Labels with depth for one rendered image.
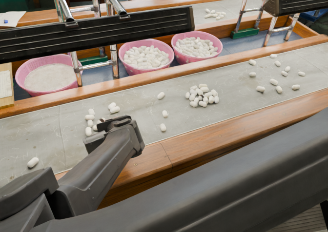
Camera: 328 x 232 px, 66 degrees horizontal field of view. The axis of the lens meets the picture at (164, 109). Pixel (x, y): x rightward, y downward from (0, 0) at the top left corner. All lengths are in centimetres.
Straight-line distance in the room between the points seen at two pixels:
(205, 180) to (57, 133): 82
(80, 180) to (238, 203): 20
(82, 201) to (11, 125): 77
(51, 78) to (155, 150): 60
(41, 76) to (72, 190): 97
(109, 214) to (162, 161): 64
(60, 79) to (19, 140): 35
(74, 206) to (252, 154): 18
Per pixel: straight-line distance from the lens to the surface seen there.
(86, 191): 32
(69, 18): 77
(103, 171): 37
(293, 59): 151
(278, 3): 111
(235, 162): 20
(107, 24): 79
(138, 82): 109
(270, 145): 21
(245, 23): 172
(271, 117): 106
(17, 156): 95
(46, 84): 118
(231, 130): 95
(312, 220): 124
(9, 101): 109
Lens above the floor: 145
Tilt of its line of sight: 45 degrees down
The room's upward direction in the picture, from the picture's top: 5 degrees clockwise
